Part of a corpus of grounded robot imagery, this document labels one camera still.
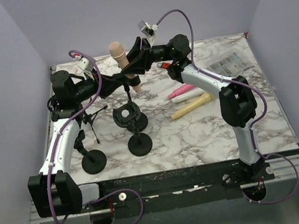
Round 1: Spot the clear plastic parts box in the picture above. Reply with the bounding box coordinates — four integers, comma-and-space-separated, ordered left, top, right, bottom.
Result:
208, 50, 251, 77

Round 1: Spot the tall black round-base stand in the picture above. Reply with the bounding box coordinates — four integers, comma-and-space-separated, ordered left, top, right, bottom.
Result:
102, 69, 151, 138

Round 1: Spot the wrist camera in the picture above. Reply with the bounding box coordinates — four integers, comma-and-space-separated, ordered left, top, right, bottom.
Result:
73, 52, 94, 78
137, 20, 158, 47

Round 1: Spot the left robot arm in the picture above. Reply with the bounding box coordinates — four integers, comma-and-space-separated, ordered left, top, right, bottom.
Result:
27, 64, 110, 224

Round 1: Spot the white grey-headed microphone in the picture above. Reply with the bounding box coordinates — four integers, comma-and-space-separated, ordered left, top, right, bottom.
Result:
171, 88, 205, 103

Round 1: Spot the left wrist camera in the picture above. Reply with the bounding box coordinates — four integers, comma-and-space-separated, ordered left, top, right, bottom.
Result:
73, 52, 94, 78

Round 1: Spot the red handled adjustable wrench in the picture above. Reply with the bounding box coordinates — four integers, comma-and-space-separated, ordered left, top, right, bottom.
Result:
156, 62, 171, 69

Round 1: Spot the black shock-mount round-base stand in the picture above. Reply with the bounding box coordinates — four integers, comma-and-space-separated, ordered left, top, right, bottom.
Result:
112, 100, 153, 157

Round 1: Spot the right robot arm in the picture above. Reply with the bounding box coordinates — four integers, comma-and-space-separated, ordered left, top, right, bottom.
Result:
109, 34, 261, 183

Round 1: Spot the peach microphone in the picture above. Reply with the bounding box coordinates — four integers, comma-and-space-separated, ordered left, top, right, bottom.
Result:
109, 41, 142, 93

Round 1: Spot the beige microphone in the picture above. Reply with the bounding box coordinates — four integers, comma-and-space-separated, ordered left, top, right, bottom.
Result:
171, 93, 212, 120

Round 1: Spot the pink microphone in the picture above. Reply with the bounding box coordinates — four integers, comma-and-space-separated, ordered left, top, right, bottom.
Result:
168, 84, 195, 99

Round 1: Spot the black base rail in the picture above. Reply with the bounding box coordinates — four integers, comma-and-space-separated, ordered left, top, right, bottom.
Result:
50, 150, 278, 224

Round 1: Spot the black clip round-base stand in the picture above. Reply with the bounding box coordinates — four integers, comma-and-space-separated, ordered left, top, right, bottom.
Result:
73, 130, 107, 175

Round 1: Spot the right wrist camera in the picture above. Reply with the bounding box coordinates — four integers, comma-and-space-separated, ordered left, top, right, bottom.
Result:
137, 20, 158, 47

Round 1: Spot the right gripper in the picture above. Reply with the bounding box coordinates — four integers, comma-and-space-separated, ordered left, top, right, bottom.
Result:
114, 32, 176, 79

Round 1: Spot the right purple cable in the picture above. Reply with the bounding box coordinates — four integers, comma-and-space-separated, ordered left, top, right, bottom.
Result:
154, 0, 299, 217

